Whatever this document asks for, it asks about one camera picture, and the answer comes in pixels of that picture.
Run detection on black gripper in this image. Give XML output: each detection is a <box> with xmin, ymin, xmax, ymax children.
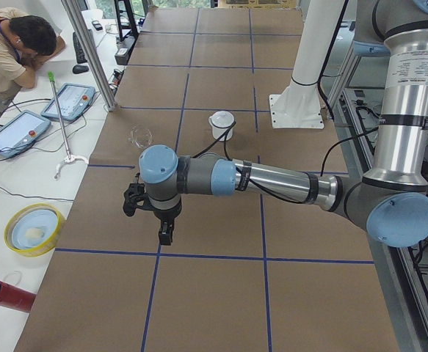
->
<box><xmin>150</xmin><ymin>199</ymin><xmax>182</xmax><ymax>245</ymax></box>

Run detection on white mug lid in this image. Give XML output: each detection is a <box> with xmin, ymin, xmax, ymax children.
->
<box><xmin>208</xmin><ymin>111</ymin><xmax>235</xmax><ymax>129</ymax></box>

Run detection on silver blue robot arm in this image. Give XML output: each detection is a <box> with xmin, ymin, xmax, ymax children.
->
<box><xmin>123</xmin><ymin>1</ymin><xmax>428</xmax><ymax>248</ymax></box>

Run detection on brown paper table cover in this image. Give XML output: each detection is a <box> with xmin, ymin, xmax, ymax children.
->
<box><xmin>16</xmin><ymin>9</ymin><xmax>399</xmax><ymax>351</ymax></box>

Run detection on white enamel mug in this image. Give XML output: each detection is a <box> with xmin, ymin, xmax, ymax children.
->
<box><xmin>211</xmin><ymin>120</ymin><xmax>236</xmax><ymax>141</ymax></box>

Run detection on yellow tape roll with plate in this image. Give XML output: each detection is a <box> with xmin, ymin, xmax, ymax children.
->
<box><xmin>4</xmin><ymin>203</ymin><xmax>66</xmax><ymax>257</ymax></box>

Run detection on far teach pendant tablet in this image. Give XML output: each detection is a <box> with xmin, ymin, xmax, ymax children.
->
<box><xmin>57</xmin><ymin>83</ymin><xmax>96</xmax><ymax>122</ymax></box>

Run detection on teach pendant tablet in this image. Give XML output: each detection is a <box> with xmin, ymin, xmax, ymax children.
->
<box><xmin>0</xmin><ymin>110</ymin><xmax>51</xmax><ymax>158</ymax></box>
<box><xmin>57</xmin><ymin>83</ymin><xmax>96</xmax><ymax>122</ymax></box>

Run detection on near teach pendant tablet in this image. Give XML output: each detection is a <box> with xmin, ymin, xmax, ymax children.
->
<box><xmin>0</xmin><ymin>110</ymin><xmax>51</xmax><ymax>158</ymax></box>

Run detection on red cardboard tube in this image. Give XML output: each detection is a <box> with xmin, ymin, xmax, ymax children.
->
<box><xmin>0</xmin><ymin>281</ymin><xmax>36</xmax><ymax>313</ymax></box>

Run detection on black computer mouse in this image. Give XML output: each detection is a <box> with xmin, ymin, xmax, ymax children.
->
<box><xmin>72</xmin><ymin>65</ymin><xmax>89</xmax><ymax>75</ymax></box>

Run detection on black keyboard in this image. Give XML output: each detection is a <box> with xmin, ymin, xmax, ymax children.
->
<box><xmin>72</xmin><ymin>32</ymin><xmax>87</xmax><ymax>64</ymax></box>

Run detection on person in beige shirt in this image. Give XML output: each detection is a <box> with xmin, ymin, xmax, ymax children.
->
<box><xmin>0</xmin><ymin>7</ymin><xmax>65</xmax><ymax>98</ymax></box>

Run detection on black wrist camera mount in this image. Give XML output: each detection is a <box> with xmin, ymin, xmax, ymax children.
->
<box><xmin>123</xmin><ymin>172</ymin><xmax>153</xmax><ymax>217</ymax></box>

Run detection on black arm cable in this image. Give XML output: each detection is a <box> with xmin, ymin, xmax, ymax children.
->
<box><xmin>192</xmin><ymin>120</ymin><xmax>382</xmax><ymax>205</ymax></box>

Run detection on green handled reacher grabber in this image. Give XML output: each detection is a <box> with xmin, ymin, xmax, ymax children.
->
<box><xmin>48</xmin><ymin>71</ymin><xmax>89</xmax><ymax>180</ymax></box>

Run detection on aluminium frame post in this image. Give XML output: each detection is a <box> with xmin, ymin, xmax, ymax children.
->
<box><xmin>61</xmin><ymin>0</ymin><xmax>116</xmax><ymax>111</ymax></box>

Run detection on white camera pole with base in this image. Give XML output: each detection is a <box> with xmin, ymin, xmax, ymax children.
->
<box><xmin>269</xmin><ymin>0</ymin><xmax>347</xmax><ymax>129</ymax></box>

